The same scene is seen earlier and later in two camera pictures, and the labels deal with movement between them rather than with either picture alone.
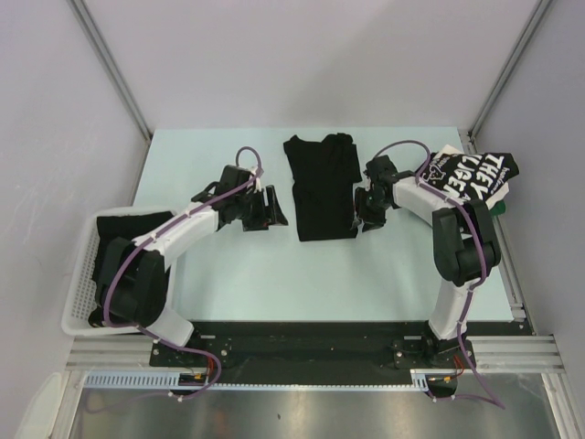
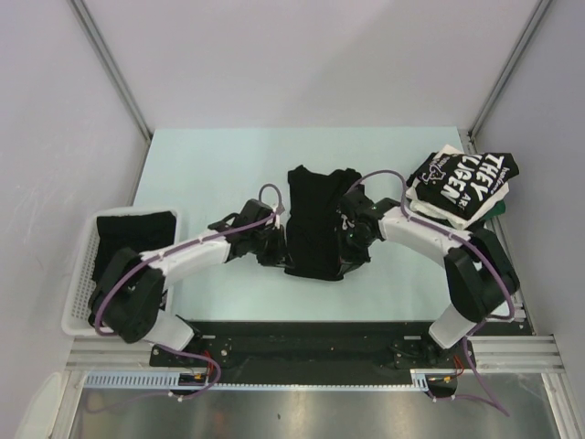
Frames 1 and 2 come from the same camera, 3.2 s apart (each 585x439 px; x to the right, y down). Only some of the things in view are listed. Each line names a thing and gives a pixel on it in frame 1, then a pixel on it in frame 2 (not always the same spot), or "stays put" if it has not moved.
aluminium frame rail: [499, 352] stays put
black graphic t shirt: [324, 176] -> [313, 203]
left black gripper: [269, 215] -> [278, 257]
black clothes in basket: [129, 226] stays put
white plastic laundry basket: [81, 294] stays put
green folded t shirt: [499, 208] stays put
